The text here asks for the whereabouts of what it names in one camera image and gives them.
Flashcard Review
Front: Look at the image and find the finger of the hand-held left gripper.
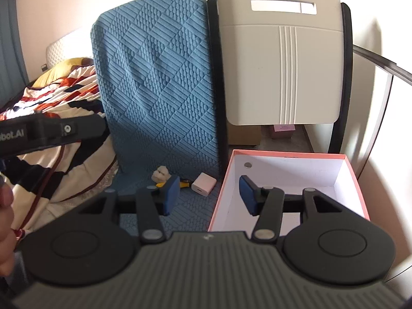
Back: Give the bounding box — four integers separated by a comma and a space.
77, 115, 109, 144

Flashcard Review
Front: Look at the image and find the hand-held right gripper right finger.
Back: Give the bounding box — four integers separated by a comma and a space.
239, 175, 344, 243

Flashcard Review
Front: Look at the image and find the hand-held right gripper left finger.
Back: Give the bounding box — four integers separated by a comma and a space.
77, 175, 181, 244

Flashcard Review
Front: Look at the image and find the yellow plastic tool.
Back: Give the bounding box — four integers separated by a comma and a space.
156, 179, 191, 189

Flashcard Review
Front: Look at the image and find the pink box white inside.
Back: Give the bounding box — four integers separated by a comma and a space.
208, 149, 371, 233

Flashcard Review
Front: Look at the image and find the person's left hand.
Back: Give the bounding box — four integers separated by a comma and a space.
0, 180, 17, 266

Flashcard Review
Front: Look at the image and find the cream toy figure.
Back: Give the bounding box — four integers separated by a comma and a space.
152, 165, 171, 184

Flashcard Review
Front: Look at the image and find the white charger adapter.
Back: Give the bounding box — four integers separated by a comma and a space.
191, 172, 217, 197

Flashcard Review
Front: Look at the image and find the striped red black white blanket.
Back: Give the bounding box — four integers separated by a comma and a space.
0, 58, 118, 234

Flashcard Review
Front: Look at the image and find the brown cardboard box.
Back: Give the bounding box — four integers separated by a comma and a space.
227, 124, 262, 146

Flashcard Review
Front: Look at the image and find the yellow pillow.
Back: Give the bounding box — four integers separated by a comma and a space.
32, 57, 95, 89

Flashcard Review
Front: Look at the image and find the small pink carton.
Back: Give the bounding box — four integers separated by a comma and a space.
272, 124, 295, 139

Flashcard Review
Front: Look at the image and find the blue textured cloth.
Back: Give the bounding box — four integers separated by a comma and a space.
91, 0, 233, 233

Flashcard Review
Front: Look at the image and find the white padded headboard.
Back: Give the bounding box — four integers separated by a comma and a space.
45, 28, 95, 69

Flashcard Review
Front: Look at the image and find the blue curtain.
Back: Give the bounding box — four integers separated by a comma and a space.
0, 0, 30, 88

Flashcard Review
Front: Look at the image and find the dark metal rail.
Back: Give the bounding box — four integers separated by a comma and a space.
352, 45, 412, 181

